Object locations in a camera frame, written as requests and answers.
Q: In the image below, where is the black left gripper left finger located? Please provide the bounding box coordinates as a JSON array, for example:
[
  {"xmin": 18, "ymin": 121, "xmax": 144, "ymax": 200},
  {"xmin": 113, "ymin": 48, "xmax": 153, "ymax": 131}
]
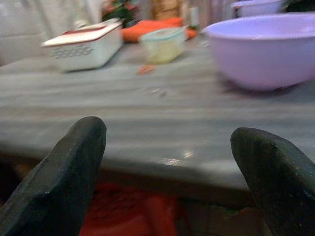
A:
[{"xmin": 0, "ymin": 116, "xmax": 107, "ymax": 236}]

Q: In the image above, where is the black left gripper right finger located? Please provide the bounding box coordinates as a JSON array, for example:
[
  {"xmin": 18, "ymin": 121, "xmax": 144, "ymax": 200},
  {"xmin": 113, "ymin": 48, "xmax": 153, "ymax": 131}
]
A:
[{"xmin": 230, "ymin": 127, "xmax": 315, "ymax": 236}]

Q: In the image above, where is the red plastic stool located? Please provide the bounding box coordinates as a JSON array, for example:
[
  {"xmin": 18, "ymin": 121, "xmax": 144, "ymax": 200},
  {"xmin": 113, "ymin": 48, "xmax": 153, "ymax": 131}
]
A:
[{"xmin": 79, "ymin": 180, "xmax": 188, "ymax": 236}]

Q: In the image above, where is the large purple plastic bowl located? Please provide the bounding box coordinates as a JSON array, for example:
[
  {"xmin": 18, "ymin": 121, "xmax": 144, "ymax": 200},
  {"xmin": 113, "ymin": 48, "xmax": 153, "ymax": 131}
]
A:
[{"xmin": 203, "ymin": 12, "xmax": 315, "ymax": 91}]

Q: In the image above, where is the white tissue box red lid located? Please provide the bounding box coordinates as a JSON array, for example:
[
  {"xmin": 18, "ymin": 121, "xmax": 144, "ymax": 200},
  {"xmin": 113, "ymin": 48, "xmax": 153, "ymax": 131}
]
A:
[{"xmin": 40, "ymin": 19, "xmax": 124, "ymax": 72}]

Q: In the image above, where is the small orange wrapper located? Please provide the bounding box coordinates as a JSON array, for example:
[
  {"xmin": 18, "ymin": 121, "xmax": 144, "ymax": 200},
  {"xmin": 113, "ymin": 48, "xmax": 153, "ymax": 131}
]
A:
[{"xmin": 137, "ymin": 64, "xmax": 157, "ymax": 75}]

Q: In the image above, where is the clear container teal rim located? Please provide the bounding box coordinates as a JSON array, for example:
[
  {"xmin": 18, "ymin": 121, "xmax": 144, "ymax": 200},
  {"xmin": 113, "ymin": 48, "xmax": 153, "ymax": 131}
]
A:
[{"xmin": 140, "ymin": 27, "xmax": 186, "ymax": 63}]

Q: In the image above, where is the small purple plastic bowl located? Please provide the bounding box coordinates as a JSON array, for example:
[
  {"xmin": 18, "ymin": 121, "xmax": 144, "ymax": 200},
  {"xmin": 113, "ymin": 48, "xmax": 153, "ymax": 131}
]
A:
[{"xmin": 231, "ymin": 0, "xmax": 284, "ymax": 18}]

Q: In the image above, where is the orange cloth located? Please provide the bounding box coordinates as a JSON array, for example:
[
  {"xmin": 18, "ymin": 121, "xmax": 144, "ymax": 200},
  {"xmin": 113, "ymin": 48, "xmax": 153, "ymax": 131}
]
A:
[{"xmin": 121, "ymin": 17, "xmax": 199, "ymax": 43}]

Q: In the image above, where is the potted plant with flowers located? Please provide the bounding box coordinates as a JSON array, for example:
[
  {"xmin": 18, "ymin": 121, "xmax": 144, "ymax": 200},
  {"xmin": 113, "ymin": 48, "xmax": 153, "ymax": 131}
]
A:
[{"xmin": 102, "ymin": 0, "xmax": 140, "ymax": 28}]

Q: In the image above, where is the brown glass jar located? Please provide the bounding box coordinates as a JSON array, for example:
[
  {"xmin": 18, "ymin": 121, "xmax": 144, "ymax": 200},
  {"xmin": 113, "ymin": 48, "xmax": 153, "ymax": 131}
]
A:
[{"xmin": 151, "ymin": 0, "xmax": 183, "ymax": 21}]

